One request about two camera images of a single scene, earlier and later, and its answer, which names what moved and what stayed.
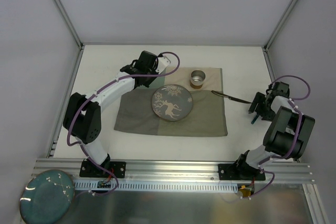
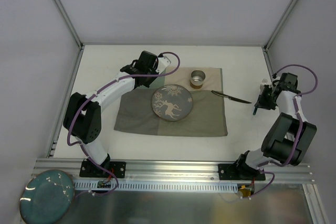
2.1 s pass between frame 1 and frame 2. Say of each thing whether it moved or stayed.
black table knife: stayed
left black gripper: stayed
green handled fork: moved
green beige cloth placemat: stayed
